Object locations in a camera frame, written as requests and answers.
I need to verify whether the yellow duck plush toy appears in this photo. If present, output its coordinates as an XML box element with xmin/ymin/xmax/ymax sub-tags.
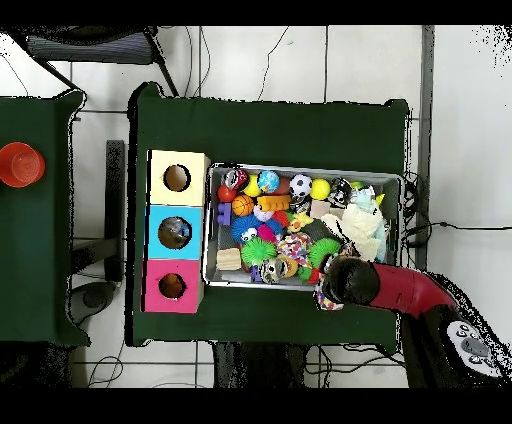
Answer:
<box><xmin>287</xmin><ymin>211</ymin><xmax>315</xmax><ymax>234</ymax></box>

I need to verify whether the cream knitted cloth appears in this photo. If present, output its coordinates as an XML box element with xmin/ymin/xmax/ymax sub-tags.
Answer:
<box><xmin>321</xmin><ymin>203</ymin><xmax>385</xmax><ymax>261</ymax></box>

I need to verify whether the mint green cloth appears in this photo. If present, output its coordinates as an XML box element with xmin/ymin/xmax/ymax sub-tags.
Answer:
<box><xmin>350</xmin><ymin>186</ymin><xmax>388</xmax><ymax>264</ymax></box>

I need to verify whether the wooden box with three holes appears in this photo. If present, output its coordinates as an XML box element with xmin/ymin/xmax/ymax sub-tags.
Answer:
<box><xmin>141</xmin><ymin>149</ymin><xmax>212</xmax><ymax>314</ymax></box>

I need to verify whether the small basketball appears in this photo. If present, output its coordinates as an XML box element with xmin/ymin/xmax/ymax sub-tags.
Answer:
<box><xmin>231</xmin><ymin>194</ymin><xmax>256</xmax><ymax>217</ymax></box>

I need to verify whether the orange toy brick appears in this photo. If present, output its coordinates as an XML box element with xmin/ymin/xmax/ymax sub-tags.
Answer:
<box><xmin>256</xmin><ymin>194</ymin><xmax>292</xmax><ymax>212</ymax></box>

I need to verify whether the globe print ball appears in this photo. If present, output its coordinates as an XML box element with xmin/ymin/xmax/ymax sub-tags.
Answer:
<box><xmin>256</xmin><ymin>170</ymin><xmax>281</xmax><ymax>194</ymax></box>

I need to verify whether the crushed red can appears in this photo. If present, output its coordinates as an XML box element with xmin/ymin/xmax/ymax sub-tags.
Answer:
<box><xmin>221</xmin><ymin>168</ymin><xmax>250</xmax><ymax>191</ymax></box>

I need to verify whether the soccer ball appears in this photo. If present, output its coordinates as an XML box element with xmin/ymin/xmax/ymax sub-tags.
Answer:
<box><xmin>288</xmin><ymin>174</ymin><xmax>314</xmax><ymax>199</ymax></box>

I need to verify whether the colourful patterned cloth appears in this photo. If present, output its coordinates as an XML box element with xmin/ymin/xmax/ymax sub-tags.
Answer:
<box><xmin>275</xmin><ymin>232</ymin><xmax>313</xmax><ymax>266</ymax></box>

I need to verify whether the ridged wooden block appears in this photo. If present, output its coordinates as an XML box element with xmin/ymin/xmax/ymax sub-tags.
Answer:
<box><xmin>215</xmin><ymin>247</ymin><xmax>243</xmax><ymax>272</ymax></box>

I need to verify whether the crushed silver can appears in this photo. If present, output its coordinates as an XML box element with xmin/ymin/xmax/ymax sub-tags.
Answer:
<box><xmin>259</xmin><ymin>257</ymin><xmax>288</xmax><ymax>285</ymax></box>

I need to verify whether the yellow ball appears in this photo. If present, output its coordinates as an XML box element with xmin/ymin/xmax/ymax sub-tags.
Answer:
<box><xmin>310</xmin><ymin>178</ymin><xmax>332</xmax><ymax>201</ymax></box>

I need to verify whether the large green spiky ball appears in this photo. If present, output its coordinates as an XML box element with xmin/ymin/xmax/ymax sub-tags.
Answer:
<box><xmin>308</xmin><ymin>238</ymin><xmax>342</xmax><ymax>268</ymax></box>

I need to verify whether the dark green table cloth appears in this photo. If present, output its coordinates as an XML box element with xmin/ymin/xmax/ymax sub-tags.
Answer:
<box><xmin>127</xmin><ymin>81</ymin><xmax>410</xmax><ymax>347</ymax></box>
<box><xmin>0</xmin><ymin>89</ymin><xmax>91</xmax><ymax>345</ymax></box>

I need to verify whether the black chair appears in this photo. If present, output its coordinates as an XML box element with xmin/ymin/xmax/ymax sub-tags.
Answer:
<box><xmin>15</xmin><ymin>25</ymin><xmax>179</xmax><ymax>97</ymax></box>

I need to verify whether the orange plastic cup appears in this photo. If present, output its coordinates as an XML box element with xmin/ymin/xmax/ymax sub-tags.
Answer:
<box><xmin>0</xmin><ymin>141</ymin><xmax>46</xmax><ymax>189</ymax></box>

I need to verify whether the wire mesh bin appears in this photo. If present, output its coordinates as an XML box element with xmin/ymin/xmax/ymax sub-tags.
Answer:
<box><xmin>202</xmin><ymin>162</ymin><xmax>405</xmax><ymax>292</ymax></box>

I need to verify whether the black cable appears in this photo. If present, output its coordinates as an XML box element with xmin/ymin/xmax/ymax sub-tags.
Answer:
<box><xmin>405</xmin><ymin>220</ymin><xmax>512</xmax><ymax>246</ymax></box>

